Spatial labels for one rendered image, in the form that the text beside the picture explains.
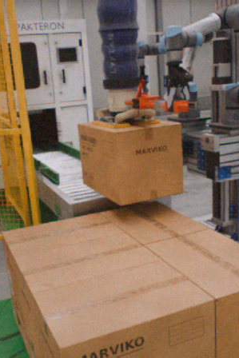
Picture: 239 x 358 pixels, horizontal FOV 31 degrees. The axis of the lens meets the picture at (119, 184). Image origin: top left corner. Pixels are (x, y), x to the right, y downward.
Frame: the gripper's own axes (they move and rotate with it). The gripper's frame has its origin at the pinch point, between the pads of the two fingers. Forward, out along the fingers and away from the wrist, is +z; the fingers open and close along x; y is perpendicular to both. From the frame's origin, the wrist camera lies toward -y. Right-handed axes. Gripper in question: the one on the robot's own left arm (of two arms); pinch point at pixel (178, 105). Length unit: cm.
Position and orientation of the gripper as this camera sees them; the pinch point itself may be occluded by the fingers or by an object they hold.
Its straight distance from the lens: 204.0
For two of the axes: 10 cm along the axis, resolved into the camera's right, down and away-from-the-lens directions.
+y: -4.2, -1.9, 8.9
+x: -9.1, 1.6, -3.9
